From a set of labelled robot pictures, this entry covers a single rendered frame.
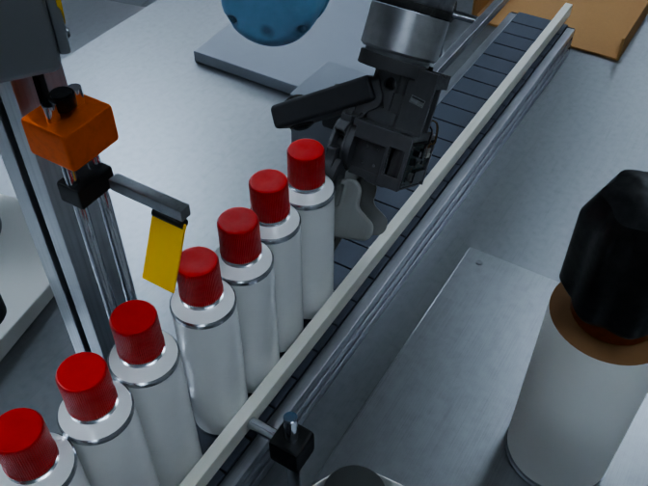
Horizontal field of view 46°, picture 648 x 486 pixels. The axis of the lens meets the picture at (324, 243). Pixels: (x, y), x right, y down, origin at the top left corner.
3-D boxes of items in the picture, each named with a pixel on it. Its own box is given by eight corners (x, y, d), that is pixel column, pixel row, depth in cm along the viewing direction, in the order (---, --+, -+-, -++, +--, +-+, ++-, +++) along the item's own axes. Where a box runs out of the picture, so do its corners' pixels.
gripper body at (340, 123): (392, 199, 70) (432, 70, 66) (314, 169, 73) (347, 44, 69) (420, 190, 77) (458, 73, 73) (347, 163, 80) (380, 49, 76)
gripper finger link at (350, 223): (353, 280, 74) (380, 192, 71) (302, 257, 76) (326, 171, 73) (366, 274, 77) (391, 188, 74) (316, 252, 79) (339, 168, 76)
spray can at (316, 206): (319, 330, 77) (317, 175, 63) (275, 311, 79) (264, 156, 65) (341, 296, 81) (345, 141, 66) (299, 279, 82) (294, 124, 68)
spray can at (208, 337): (221, 448, 68) (193, 298, 53) (182, 416, 70) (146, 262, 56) (261, 411, 70) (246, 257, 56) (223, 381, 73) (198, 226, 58)
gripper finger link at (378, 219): (365, 274, 77) (391, 188, 74) (316, 252, 79) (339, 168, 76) (378, 267, 80) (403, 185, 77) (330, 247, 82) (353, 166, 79)
